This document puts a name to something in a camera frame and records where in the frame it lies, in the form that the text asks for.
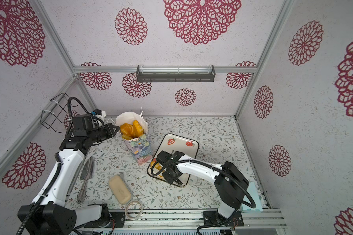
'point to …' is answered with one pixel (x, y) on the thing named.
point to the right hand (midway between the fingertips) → (170, 176)
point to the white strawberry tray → (172, 144)
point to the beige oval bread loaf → (120, 189)
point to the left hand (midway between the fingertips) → (119, 130)
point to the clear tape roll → (126, 212)
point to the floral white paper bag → (140, 147)
